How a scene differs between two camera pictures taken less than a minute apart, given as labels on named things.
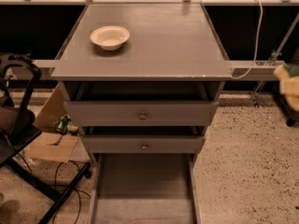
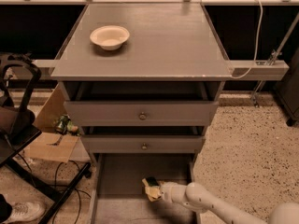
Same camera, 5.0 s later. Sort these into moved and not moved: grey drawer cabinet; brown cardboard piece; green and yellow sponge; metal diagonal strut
Moved: green and yellow sponge
Not moved: brown cardboard piece; metal diagonal strut; grey drawer cabinet
